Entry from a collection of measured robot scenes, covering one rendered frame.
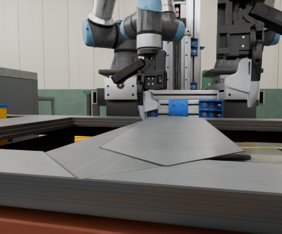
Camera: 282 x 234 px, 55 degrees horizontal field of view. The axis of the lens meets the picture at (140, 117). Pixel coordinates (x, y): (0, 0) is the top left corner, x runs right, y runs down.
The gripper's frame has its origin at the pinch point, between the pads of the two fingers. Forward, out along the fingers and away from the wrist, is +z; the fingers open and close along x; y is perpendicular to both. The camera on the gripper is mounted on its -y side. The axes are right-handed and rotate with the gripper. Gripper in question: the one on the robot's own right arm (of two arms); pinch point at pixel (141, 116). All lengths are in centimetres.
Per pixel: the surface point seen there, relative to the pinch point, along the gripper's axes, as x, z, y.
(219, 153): -49, 1, 21
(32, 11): 869, -346, -655
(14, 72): 32, -18, -71
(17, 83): 34, -13, -71
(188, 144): -44.1, 0.7, 17.2
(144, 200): -62, 2, 15
